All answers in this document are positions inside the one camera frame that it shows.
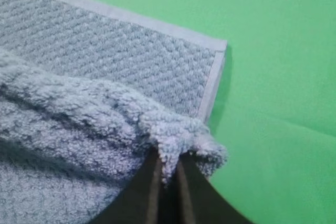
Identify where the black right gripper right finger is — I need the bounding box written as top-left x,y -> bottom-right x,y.
176,153 -> 251,224

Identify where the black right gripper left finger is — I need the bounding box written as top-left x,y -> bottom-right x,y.
97,149 -> 161,223

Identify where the blue waffle-weave towel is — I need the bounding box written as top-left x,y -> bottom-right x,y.
1,0 -> 227,223

